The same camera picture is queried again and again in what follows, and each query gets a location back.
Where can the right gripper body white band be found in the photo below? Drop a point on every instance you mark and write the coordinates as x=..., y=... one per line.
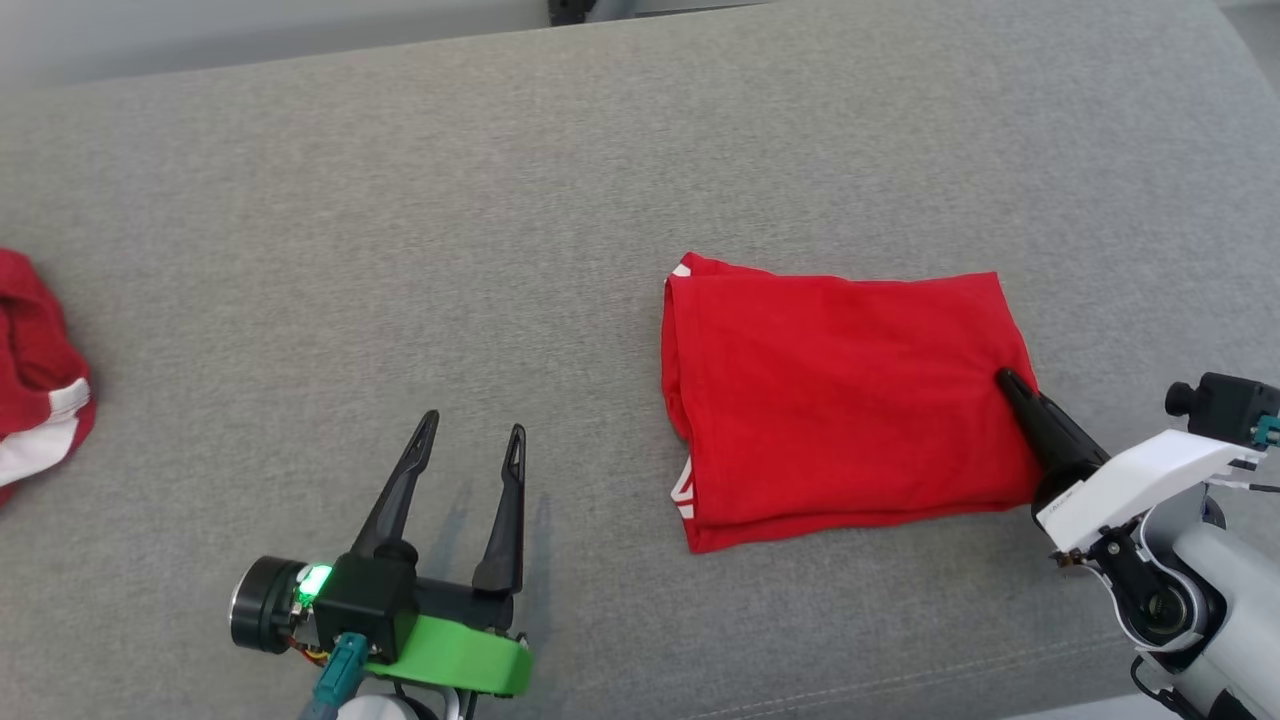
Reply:
x=1130, y=480

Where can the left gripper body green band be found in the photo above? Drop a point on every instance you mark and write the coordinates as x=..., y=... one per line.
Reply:
x=460, y=655

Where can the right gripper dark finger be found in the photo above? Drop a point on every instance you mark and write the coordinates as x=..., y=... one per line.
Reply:
x=1055, y=440

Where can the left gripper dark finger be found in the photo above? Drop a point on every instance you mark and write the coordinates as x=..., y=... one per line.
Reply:
x=395, y=505
x=505, y=550

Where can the red Bulls jersey white sleeves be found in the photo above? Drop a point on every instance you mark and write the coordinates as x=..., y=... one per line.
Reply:
x=850, y=400

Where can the red Bulls shorts white stripes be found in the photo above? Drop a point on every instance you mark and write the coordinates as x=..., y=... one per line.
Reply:
x=35, y=360

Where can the grey fabric sofa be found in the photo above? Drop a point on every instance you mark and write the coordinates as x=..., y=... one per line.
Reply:
x=400, y=250

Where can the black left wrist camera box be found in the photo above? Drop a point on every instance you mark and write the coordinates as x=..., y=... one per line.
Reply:
x=365, y=600

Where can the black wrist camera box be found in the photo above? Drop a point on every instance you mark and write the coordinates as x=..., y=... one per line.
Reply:
x=365, y=600
x=1230, y=405

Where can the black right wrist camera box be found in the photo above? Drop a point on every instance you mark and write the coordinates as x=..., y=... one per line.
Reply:
x=1230, y=405

